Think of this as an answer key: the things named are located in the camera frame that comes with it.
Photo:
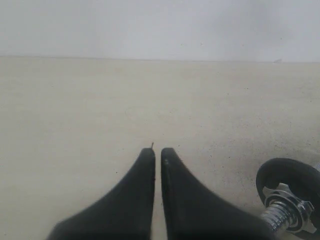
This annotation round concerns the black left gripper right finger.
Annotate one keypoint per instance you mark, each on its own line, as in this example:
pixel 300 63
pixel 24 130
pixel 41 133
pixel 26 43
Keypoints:
pixel 193 212

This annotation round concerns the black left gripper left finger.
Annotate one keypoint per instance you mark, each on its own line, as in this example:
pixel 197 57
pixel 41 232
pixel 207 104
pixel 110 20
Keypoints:
pixel 124 213

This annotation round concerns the chrome threaded dumbbell bar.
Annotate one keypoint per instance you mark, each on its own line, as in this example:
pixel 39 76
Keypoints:
pixel 279 216

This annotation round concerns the chrome star collar nut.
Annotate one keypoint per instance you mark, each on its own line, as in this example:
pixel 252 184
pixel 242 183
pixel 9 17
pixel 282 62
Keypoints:
pixel 303 209

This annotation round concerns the black weight plate left end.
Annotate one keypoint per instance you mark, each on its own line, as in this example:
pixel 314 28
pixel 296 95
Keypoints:
pixel 302 179

